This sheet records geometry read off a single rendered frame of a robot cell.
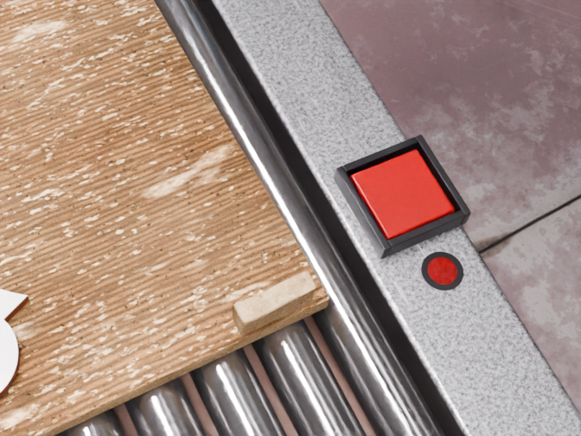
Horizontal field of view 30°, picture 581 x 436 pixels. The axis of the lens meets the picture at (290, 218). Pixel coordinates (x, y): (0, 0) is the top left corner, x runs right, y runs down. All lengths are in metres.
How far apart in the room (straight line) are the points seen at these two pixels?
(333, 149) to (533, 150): 1.19
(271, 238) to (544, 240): 1.19
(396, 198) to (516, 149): 1.20
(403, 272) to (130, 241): 0.20
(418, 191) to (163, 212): 0.19
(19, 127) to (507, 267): 1.20
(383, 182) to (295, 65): 0.13
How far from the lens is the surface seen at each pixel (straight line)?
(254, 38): 0.90
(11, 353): 0.74
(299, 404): 0.76
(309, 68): 0.89
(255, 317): 0.73
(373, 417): 0.77
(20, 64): 0.86
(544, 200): 1.97
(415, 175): 0.83
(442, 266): 0.81
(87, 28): 0.88
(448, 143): 1.98
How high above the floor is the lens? 1.63
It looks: 62 degrees down
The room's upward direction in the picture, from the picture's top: 12 degrees clockwise
